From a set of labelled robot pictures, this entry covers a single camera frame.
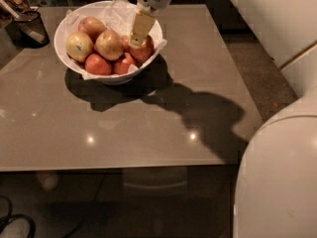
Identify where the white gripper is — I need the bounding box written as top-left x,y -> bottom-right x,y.
129,0 -> 171,49

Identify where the red apple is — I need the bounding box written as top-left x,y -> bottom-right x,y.
113,53 -> 136,75
84,54 -> 112,75
130,36 -> 154,62

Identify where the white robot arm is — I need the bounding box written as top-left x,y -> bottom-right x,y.
230,0 -> 317,238

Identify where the small red apple hidden middle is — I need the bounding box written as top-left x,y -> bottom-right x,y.
121,35 -> 130,53

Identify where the white paper bowl liner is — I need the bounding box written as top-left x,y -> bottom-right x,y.
64,0 -> 168,81

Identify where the yellow-red apple centre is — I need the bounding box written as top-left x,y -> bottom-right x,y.
94,29 -> 124,60

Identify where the yellow-red apple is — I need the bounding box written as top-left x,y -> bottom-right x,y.
94,29 -> 124,60
78,17 -> 107,42

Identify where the white ceramic bowl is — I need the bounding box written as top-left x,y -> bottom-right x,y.
53,0 -> 164,86

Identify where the yellow-red apple back left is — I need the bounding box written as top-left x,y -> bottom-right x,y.
78,17 -> 107,42

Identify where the yellow-green apple with sticker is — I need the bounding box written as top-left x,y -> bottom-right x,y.
65,31 -> 94,62

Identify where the cluttered items top left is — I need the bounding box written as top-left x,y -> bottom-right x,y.
0,0 -> 68,22

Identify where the black cable on floor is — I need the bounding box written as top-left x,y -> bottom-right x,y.
0,195 -> 37,238

